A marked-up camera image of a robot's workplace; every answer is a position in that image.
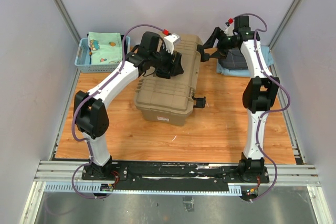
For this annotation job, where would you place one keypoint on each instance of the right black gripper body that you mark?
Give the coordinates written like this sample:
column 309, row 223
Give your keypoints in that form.
column 225, row 43

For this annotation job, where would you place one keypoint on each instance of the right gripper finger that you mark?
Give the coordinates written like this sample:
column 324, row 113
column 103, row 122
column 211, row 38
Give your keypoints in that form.
column 215, row 35
column 217, row 55

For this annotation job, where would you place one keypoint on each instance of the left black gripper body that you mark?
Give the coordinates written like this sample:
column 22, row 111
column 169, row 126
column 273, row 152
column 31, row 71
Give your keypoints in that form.
column 164, row 62

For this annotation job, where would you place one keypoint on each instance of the tan plastic tool box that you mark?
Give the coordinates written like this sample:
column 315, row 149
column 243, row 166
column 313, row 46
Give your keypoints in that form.
column 171, row 100

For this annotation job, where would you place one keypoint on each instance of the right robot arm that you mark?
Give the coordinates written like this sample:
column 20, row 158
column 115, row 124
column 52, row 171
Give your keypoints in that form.
column 259, row 95

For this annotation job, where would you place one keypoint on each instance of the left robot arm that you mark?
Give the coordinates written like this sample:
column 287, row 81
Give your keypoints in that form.
column 90, row 108

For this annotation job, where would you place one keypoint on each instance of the dark grey checked cloth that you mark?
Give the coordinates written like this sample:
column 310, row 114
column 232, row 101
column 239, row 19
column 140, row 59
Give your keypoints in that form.
column 234, row 61

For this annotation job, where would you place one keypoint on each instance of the black item in basket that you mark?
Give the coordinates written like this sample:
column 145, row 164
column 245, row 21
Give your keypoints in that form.
column 125, row 44

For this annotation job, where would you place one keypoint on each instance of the green cartoon print cloth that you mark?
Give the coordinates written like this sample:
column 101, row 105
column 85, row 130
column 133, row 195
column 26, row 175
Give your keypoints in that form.
column 106, row 48

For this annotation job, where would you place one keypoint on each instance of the blue plastic basket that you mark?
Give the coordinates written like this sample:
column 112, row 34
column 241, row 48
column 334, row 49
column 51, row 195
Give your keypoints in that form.
column 83, row 60

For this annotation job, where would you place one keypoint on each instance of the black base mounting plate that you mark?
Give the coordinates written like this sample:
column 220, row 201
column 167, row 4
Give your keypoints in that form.
column 164, row 176

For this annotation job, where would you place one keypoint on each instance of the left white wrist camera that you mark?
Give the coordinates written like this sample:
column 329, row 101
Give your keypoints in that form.
column 170, row 40

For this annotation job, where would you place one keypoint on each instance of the blue slotted cable duct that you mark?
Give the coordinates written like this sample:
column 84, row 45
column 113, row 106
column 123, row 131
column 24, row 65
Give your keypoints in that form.
column 66, row 187

